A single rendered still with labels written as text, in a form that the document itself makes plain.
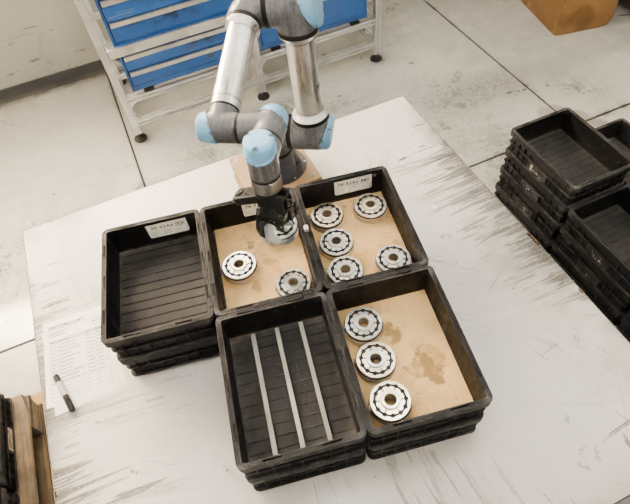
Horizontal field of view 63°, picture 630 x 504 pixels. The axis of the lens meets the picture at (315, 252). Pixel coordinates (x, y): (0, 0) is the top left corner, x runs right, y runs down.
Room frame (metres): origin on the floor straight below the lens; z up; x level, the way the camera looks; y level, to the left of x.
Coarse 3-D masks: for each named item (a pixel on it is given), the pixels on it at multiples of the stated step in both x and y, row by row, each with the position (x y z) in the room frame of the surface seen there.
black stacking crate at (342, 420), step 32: (256, 320) 0.70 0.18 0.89; (288, 320) 0.71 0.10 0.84; (320, 320) 0.71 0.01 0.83; (288, 352) 0.62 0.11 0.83; (320, 352) 0.61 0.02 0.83; (256, 384) 0.55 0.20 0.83; (320, 384) 0.52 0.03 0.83; (256, 416) 0.46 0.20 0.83; (288, 416) 0.45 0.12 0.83; (320, 416) 0.44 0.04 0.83; (352, 416) 0.43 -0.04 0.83; (256, 448) 0.38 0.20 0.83; (288, 448) 0.37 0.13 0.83; (352, 448) 0.35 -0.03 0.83
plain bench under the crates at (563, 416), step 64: (384, 128) 1.61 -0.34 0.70; (192, 192) 1.40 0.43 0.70; (448, 192) 1.23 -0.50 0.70; (64, 256) 1.17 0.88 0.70; (448, 256) 0.95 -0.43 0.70; (512, 256) 0.92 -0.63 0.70; (512, 320) 0.70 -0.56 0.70; (576, 320) 0.67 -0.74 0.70; (128, 384) 0.65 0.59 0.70; (192, 384) 0.63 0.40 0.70; (512, 384) 0.50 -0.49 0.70; (576, 384) 0.48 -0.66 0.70; (64, 448) 0.49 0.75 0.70; (128, 448) 0.47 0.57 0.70; (192, 448) 0.44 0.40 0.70; (448, 448) 0.36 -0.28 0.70; (512, 448) 0.34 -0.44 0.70; (576, 448) 0.32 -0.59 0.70
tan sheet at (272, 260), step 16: (240, 224) 1.10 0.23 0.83; (224, 240) 1.04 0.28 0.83; (240, 240) 1.03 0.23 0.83; (256, 240) 1.02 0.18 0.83; (224, 256) 0.98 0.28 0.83; (256, 256) 0.96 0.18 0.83; (272, 256) 0.95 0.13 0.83; (288, 256) 0.94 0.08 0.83; (304, 256) 0.93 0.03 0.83; (272, 272) 0.89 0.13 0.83; (224, 288) 0.86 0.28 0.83; (240, 288) 0.85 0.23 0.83; (256, 288) 0.84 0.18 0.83; (272, 288) 0.83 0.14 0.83; (240, 304) 0.79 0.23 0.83
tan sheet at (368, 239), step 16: (352, 208) 1.10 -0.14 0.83; (352, 224) 1.03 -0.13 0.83; (368, 224) 1.03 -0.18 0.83; (384, 224) 1.02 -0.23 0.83; (368, 240) 0.96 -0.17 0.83; (384, 240) 0.96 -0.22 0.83; (400, 240) 0.95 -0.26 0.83; (320, 256) 0.93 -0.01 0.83; (352, 256) 0.91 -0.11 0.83; (368, 256) 0.90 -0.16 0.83; (368, 272) 0.85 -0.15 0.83
